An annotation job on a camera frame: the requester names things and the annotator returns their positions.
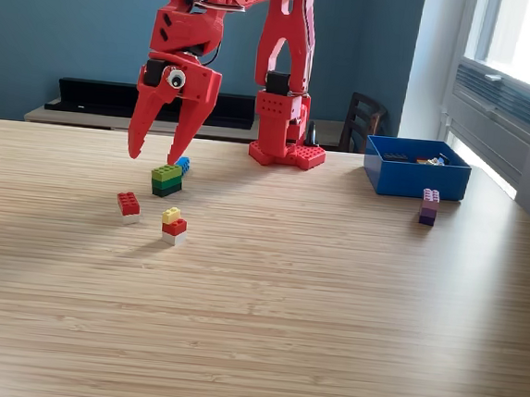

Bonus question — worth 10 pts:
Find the yellow red white brick stack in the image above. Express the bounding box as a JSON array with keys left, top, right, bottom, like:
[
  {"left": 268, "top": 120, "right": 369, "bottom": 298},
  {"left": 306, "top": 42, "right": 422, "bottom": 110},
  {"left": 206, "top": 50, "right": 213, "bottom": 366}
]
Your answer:
[{"left": 158, "top": 205, "right": 190, "bottom": 247}]

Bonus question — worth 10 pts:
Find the grey window radiator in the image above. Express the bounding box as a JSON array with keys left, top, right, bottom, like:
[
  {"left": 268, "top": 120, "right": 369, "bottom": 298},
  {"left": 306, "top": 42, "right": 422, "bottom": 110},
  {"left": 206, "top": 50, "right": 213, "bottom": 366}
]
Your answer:
[{"left": 442, "top": 56, "right": 530, "bottom": 185}]

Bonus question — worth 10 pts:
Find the black clamp handle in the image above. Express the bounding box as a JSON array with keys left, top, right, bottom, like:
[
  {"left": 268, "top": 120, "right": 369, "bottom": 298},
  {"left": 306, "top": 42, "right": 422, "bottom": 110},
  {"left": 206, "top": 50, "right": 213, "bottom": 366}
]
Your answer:
[{"left": 303, "top": 119, "right": 323, "bottom": 147}]

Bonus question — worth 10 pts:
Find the pale wooden sideboard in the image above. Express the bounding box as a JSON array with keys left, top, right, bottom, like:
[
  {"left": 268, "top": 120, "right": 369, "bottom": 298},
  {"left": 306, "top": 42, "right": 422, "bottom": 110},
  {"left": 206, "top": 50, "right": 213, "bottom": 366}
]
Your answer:
[{"left": 22, "top": 93, "right": 350, "bottom": 154}]

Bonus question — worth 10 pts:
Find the arm servo cable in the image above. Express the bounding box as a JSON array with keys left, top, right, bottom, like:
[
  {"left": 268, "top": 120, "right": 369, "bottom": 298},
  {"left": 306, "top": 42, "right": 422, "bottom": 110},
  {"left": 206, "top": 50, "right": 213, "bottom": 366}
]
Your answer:
[{"left": 191, "top": 0, "right": 247, "bottom": 16}]

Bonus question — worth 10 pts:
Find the black shelf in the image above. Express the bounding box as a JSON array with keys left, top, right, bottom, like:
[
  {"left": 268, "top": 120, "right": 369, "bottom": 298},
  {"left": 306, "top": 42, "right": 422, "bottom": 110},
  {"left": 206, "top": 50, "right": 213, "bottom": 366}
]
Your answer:
[{"left": 43, "top": 75, "right": 258, "bottom": 130}]

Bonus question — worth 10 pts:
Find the pink purple brick stack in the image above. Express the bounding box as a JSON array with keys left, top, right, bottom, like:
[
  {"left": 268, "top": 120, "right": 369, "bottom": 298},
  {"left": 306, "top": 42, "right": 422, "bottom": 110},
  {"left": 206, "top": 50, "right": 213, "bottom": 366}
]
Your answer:
[{"left": 418, "top": 187, "right": 442, "bottom": 228}]

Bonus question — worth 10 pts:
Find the dark wooden chair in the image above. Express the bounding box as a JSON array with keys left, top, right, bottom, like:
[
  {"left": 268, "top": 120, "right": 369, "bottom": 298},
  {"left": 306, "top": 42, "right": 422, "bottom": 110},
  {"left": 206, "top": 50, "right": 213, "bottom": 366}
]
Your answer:
[{"left": 337, "top": 90, "right": 390, "bottom": 157}]

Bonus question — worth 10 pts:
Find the blue plastic bin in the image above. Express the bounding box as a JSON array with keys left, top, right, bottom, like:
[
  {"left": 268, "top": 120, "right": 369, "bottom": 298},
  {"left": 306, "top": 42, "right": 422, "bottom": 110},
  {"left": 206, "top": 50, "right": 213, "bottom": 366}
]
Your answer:
[{"left": 360, "top": 133, "right": 475, "bottom": 204}]

